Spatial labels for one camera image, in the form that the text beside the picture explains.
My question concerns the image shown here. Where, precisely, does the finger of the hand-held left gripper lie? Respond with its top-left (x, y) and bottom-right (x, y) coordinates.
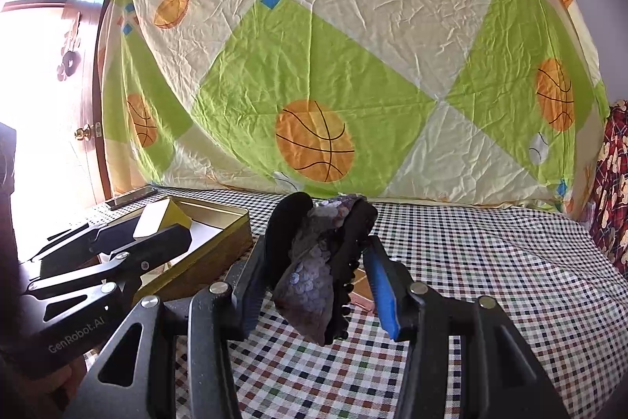
top-left (29, 203), bottom-right (168, 263)
top-left (27, 225), bottom-right (193, 302)

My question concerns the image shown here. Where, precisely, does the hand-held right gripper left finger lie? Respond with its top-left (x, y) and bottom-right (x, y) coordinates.
top-left (64, 235), bottom-right (276, 419)

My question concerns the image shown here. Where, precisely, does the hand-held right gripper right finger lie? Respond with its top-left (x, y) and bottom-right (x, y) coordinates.
top-left (363, 235), bottom-right (572, 419)

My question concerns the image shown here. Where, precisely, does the gold tin box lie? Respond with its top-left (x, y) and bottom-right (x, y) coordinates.
top-left (132, 197), bottom-right (255, 307)

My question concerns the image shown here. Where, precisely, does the dark sequin hair clip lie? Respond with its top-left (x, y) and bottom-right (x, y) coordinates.
top-left (265, 190), bottom-right (378, 347)

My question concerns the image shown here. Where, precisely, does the brown wooden piece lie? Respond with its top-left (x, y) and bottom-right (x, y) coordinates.
top-left (351, 269), bottom-right (381, 313)

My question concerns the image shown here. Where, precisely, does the dark flat bar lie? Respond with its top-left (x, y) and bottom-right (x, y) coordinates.
top-left (105, 184), bottom-right (158, 211)

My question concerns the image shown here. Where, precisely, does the checkered tablecloth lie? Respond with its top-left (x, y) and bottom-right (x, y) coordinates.
top-left (83, 186), bottom-right (628, 419)

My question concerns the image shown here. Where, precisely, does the brown wooden door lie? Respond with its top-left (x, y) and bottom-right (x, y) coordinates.
top-left (0, 0), bottom-right (135, 214)

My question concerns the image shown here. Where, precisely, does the door ornament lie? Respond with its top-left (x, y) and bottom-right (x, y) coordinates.
top-left (56, 14), bottom-right (84, 83)

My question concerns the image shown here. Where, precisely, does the basketball print bed sheet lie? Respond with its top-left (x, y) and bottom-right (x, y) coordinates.
top-left (100, 0), bottom-right (612, 214)

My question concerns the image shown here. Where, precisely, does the red floral cloth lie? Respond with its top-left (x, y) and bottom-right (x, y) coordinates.
top-left (586, 99), bottom-right (628, 275)

